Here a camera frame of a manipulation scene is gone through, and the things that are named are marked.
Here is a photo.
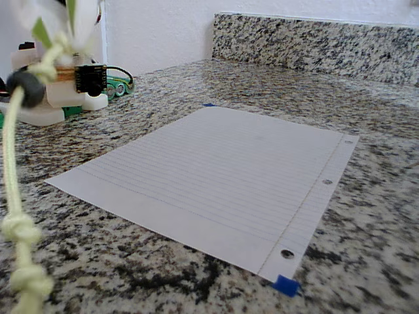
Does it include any black ring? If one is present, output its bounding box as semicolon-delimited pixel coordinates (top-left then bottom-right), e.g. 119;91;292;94
5;70;46;109

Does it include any yellow knotted rope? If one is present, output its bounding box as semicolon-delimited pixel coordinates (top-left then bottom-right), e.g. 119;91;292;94
0;31;71;314

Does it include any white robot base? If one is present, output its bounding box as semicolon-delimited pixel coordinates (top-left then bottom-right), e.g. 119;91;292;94
0;41;109;127

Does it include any wooden block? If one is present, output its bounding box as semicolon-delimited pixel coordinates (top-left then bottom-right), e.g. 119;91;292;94
54;65;78;82

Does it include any green object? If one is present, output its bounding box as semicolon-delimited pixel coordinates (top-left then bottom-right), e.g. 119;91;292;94
103;74;136;101

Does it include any lined paper sheet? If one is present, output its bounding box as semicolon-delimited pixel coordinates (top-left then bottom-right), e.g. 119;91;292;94
44;106;360;283

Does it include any granite backsplash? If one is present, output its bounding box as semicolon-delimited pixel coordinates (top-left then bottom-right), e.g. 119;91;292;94
211;12;419;88

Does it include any small black camera board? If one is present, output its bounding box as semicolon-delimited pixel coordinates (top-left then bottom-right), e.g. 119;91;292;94
74;63;107;98

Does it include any black camera cable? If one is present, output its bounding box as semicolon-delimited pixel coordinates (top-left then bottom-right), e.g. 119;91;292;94
105;65;135;94

